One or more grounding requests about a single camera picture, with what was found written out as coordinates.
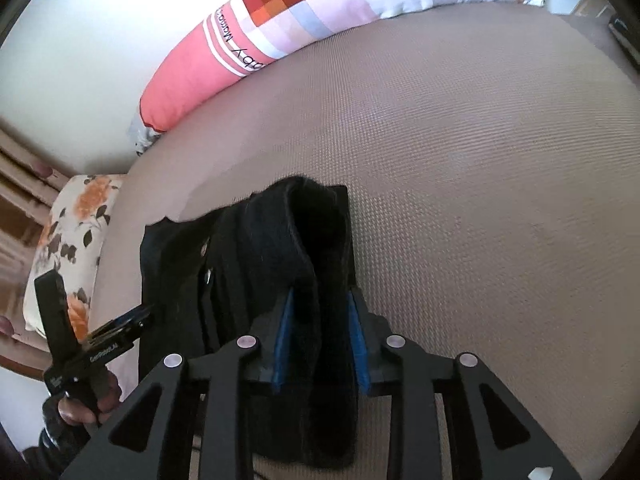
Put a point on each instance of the pink plaid bolster pillow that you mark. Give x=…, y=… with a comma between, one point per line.
x=244, y=36

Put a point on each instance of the left hand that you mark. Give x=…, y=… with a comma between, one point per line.
x=102, y=403

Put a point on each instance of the beige woven bed cover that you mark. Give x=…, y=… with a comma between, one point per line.
x=491, y=155

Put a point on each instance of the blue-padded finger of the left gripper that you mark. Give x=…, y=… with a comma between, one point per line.
x=126, y=328

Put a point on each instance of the brown curtain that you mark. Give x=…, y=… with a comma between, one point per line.
x=29, y=187

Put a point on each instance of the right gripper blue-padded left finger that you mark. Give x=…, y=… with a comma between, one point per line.
x=151, y=435

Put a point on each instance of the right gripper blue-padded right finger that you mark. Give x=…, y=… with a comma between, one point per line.
x=453, y=410

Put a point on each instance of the black pants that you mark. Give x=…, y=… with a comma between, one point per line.
x=208, y=280

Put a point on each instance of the white floral pillow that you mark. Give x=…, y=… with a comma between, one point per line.
x=70, y=243

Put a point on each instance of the striped navy olive garment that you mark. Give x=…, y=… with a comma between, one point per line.
x=622, y=35

